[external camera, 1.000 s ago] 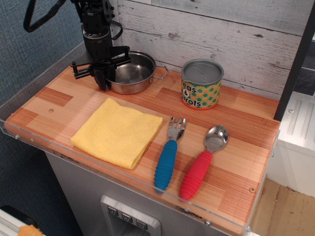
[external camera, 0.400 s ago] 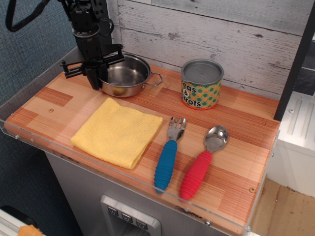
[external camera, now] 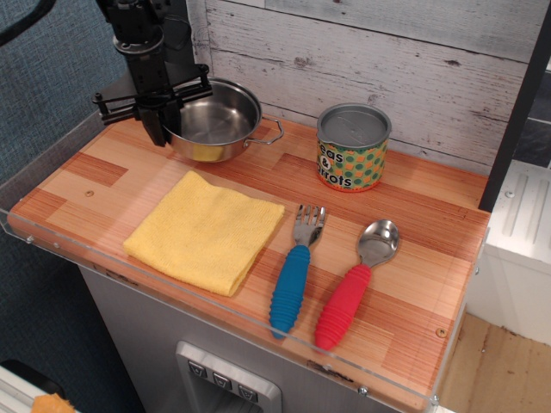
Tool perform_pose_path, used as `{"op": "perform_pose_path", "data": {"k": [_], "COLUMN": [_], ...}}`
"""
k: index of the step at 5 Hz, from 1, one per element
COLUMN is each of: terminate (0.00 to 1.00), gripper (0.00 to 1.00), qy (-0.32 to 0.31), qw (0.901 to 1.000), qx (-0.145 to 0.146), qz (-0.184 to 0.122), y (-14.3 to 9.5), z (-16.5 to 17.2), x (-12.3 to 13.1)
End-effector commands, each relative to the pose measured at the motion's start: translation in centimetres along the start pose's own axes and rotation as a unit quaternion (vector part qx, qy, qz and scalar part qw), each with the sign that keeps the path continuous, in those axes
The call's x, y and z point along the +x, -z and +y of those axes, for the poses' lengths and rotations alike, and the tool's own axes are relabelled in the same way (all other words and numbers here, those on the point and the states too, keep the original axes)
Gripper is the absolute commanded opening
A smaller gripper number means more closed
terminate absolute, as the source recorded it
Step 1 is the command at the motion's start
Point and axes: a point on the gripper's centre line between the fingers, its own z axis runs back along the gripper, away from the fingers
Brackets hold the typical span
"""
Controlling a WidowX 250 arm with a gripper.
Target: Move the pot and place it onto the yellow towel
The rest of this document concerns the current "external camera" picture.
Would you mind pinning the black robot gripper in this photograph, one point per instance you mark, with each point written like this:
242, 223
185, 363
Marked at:
150, 86

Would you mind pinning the stainless steel pot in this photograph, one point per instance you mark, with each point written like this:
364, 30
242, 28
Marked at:
221, 126

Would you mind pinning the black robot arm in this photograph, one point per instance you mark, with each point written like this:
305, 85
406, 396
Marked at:
135, 21

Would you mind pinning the yellow folded towel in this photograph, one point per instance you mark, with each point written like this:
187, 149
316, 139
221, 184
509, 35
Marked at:
204, 235

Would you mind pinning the peas and carrots can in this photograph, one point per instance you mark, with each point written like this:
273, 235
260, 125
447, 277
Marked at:
352, 146

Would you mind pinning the grey dispenser panel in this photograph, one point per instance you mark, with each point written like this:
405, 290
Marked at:
213, 384

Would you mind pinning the orange plush object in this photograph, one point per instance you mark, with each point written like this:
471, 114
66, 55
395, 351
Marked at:
51, 403

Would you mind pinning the white toy cabinet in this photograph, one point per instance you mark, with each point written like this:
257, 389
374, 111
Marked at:
510, 286

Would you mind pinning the clear acrylic guard rail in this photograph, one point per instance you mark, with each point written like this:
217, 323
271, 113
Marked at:
441, 147

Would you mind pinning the blue handled fork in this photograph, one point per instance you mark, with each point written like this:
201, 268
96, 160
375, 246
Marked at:
289, 290

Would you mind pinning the red handled spoon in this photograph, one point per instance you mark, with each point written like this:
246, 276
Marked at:
377, 244

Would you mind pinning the black vertical post right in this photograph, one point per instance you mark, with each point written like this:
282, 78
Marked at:
519, 114

